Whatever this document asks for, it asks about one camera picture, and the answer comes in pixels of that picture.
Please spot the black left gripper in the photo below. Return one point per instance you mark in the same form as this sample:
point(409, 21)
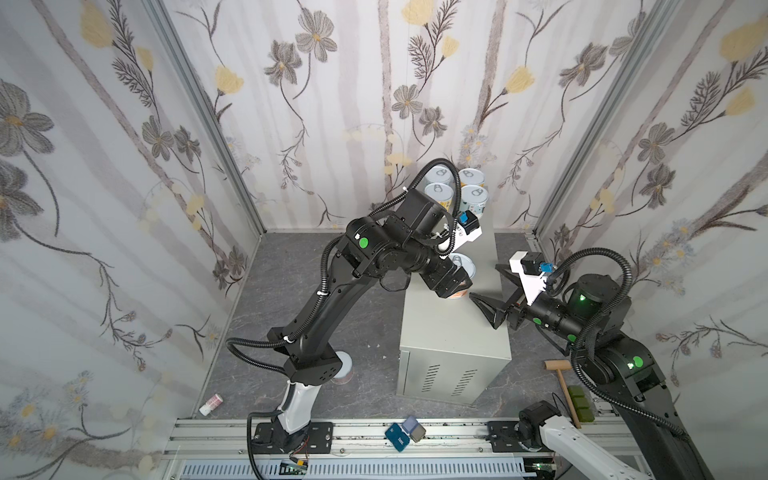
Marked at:
point(455, 282)

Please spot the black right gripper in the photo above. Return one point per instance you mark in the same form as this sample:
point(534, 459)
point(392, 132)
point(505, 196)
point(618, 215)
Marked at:
point(516, 311)

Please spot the yellow can with silver lid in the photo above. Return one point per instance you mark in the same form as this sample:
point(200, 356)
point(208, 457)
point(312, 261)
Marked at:
point(441, 193)

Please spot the light blue labelled can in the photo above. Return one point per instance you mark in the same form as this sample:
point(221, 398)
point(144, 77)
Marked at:
point(440, 174)

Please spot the brown labelled can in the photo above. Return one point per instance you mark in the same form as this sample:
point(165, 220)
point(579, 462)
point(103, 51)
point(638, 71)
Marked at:
point(467, 269)

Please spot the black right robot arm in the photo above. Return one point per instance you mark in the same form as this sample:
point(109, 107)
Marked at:
point(589, 314)

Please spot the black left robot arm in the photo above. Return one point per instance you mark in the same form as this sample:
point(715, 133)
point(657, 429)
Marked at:
point(415, 235)

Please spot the grey metal cabinet counter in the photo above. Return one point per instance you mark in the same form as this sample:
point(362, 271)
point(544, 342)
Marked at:
point(449, 352)

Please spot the small wooden mallet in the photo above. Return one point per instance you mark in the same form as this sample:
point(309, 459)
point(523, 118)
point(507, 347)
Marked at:
point(559, 366)

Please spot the green block stack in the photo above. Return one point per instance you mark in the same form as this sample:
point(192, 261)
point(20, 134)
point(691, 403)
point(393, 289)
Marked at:
point(581, 404)

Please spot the pink labelled can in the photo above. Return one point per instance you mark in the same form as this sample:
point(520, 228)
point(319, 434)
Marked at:
point(345, 373)

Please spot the small blue grey device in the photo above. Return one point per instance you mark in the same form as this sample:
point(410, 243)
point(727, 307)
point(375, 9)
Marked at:
point(401, 435)

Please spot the small white pink tube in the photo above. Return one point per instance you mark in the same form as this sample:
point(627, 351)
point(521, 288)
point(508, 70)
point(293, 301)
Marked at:
point(210, 405)

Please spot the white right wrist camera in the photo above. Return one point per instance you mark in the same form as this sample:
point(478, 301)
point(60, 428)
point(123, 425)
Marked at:
point(533, 270)

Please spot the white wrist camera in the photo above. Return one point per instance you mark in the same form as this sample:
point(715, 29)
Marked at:
point(467, 230)
point(533, 270)

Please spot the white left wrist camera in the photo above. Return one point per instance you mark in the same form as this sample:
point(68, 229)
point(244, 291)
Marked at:
point(467, 230)

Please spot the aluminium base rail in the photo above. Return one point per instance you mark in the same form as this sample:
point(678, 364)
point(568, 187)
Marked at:
point(359, 449)

